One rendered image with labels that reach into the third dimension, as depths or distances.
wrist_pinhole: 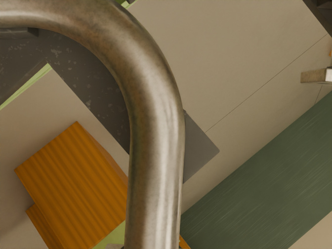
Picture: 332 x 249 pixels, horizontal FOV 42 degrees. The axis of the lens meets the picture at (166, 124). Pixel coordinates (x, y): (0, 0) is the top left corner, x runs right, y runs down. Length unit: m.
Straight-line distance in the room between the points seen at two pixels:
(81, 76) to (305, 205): 6.07
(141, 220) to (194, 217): 6.01
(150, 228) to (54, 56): 0.13
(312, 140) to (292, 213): 1.10
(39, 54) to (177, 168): 0.12
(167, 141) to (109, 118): 0.06
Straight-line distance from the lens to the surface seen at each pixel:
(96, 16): 0.23
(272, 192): 6.29
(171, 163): 0.23
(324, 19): 0.34
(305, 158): 6.45
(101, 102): 0.28
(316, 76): 0.28
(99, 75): 0.28
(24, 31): 0.27
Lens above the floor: 1.22
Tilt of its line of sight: 21 degrees down
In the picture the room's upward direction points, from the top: 139 degrees clockwise
